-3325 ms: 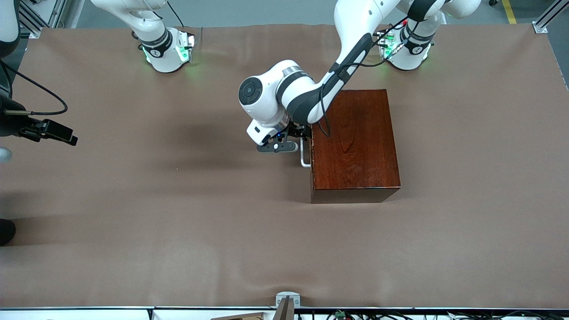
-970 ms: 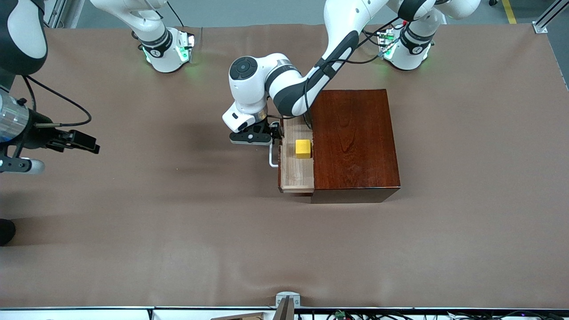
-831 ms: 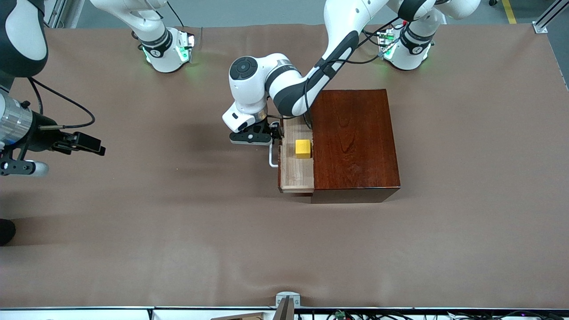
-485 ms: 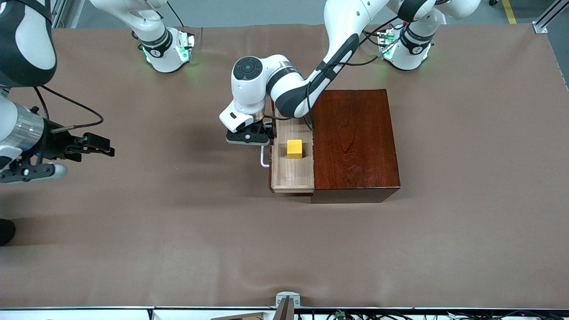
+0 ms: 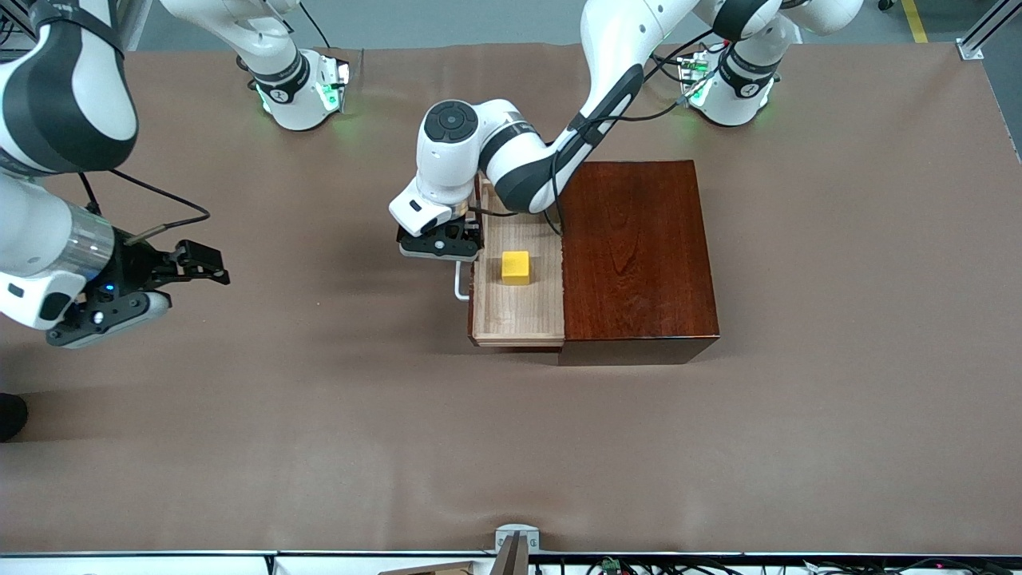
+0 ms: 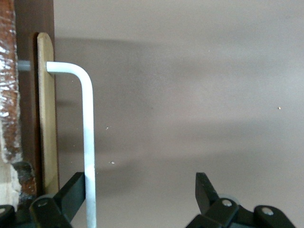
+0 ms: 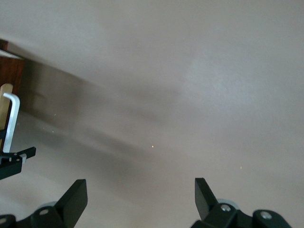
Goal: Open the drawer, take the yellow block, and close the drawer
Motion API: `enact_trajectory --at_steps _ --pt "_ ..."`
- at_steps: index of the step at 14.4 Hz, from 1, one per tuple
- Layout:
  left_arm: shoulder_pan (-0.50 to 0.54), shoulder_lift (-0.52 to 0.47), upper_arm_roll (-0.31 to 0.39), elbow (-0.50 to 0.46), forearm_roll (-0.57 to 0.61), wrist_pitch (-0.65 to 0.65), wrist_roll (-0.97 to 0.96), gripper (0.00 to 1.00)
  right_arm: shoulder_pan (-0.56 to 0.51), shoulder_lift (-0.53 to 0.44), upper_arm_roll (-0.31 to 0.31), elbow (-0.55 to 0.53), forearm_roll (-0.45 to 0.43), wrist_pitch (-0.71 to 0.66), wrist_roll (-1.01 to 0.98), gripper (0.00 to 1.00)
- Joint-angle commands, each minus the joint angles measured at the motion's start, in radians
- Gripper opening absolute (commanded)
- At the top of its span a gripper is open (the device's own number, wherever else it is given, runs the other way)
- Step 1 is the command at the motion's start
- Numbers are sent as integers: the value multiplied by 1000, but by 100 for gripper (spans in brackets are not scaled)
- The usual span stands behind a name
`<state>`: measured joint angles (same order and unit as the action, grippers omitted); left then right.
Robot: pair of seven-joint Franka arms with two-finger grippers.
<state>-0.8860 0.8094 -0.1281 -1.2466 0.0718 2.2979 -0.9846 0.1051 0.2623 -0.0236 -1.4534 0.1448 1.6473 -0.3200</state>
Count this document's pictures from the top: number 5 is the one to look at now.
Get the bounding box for aluminium frame profile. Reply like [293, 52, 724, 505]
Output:
[957, 0, 1022, 61]
[120, 0, 153, 50]

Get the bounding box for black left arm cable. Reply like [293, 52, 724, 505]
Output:
[549, 30, 723, 237]

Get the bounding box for black round object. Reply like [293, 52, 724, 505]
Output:
[0, 393, 30, 442]

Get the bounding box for black base cable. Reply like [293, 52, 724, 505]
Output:
[299, 0, 333, 50]

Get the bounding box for brown table mat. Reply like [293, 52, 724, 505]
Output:
[0, 42, 1022, 557]

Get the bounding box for dark red-brown wooden cabinet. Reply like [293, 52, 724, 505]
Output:
[559, 160, 721, 367]

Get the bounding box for light wood drawer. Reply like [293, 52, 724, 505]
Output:
[454, 176, 568, 350]

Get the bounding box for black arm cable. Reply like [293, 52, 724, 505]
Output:
[78, 168, 212, 245]
[549, 30, 723, 237]

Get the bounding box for yellow floor tape strip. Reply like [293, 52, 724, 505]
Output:
[901, 0, 932, 45]

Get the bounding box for grey arm base connector box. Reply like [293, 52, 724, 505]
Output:
[316, 60, 352, 113]
[679, 52, 713, 109]

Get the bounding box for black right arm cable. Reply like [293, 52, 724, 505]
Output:
[78, 168, 212, 245]

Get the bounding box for brown cardboard piece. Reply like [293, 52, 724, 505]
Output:
[375, 561, 480, 575]

